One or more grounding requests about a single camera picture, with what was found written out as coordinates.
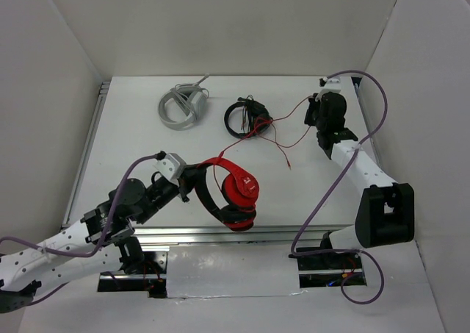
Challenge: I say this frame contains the thin red headphone cable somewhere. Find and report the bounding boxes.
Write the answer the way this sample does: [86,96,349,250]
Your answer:
[216,96,317,171]

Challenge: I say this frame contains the red and black headphones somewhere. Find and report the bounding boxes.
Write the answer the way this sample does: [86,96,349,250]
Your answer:
[180,157,260,232]

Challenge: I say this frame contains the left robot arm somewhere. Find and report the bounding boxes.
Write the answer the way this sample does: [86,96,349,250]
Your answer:
[1,159,202,313]

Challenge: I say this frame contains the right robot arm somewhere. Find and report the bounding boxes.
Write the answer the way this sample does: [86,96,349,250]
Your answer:
[304,92,415,268]

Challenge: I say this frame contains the white cover plate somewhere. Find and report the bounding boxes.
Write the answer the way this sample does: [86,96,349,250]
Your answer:
[166,245,300,298]

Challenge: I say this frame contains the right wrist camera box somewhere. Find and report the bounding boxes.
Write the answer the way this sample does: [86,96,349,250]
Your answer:
[315,77,341,101]

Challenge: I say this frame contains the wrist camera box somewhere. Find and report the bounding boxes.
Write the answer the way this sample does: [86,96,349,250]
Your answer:
[315,77,341,101]
[156,151,187,185]

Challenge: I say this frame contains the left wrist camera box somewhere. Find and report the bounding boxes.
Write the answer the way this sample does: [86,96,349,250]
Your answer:
[156,151,187,185]

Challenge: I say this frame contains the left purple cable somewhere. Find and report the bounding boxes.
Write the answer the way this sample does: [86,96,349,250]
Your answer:
[0,151,166,307]

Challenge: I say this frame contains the aluminium rail frame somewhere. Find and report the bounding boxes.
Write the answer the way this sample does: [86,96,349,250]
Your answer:
[65,76,360,251]

